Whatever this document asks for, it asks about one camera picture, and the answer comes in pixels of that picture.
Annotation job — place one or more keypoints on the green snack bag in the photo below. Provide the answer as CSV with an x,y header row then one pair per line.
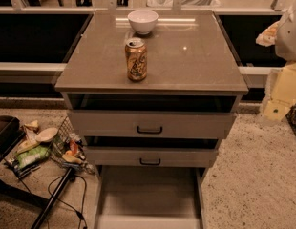
x,y
31,156

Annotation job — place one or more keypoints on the grey drawer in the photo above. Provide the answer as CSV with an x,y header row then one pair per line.
x,y
151,124
149,198
159,157

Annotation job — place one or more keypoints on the gold soda can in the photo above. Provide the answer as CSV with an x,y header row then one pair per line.
x,y
136,58

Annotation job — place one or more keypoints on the white ceramic bowl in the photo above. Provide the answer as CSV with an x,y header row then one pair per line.
x,y
143,21

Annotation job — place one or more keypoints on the wire basket on floor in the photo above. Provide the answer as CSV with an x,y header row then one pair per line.
x,y
67,149

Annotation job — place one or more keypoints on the black tripod pole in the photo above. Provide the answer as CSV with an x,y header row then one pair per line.
x,y
54,197

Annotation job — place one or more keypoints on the grey drawer cabinet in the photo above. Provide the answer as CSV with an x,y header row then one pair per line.
x,y
190,70

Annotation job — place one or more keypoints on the yellow snack bag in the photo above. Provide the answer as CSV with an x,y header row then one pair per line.
x,y
26,146

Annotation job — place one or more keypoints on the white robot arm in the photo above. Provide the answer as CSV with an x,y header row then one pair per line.
x,y
280,90

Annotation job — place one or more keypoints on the small white dish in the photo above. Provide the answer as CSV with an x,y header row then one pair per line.
x,y
47,135

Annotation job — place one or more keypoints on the black case on floor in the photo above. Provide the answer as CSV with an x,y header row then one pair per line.
x,y
10,134

